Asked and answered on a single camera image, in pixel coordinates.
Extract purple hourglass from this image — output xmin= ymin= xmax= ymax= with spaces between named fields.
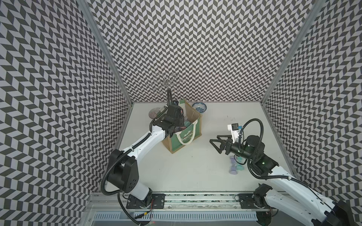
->
xmin=229 ymin=156 xmax=238 ymax=175

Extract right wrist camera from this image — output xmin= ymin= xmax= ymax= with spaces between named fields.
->
xmin=227 ymin=123 xmax=243 ymax=143

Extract brown green canvas bag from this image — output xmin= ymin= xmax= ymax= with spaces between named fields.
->
xmin=162 ymin=99 xmax=202 ymax=153

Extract silver wire tree stand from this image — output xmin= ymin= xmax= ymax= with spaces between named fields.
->
xmin=146 ymin=73 xmax=186 ymax=102

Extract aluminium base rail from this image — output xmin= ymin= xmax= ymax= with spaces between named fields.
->
xmin=84 ymin=191 xmax=269 ymax=213

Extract pink glass bowl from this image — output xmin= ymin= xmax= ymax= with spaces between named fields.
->
xmin=149 ymin=107 xmax=165 ymax=119

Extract teal hourglass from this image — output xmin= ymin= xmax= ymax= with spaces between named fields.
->
xmin=237 ymin=157 xmax=245 ymax=171
xmin=184 ymin=121 xmax=191 ymax=127

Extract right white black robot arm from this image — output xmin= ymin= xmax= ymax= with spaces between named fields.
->
xmin=210 ymin=135 xmax=356 ymax=226

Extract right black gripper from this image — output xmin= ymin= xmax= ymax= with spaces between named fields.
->
xmin=209 ymin=135 xmax=255 ymax=162

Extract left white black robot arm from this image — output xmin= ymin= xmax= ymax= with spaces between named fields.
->
xmin=100 ymin=104 xmax=184 ymax=207

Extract blue white ceramic bowl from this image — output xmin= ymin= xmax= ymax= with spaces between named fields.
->
xmin=192 ymin=102 xmax=207 ymax=114

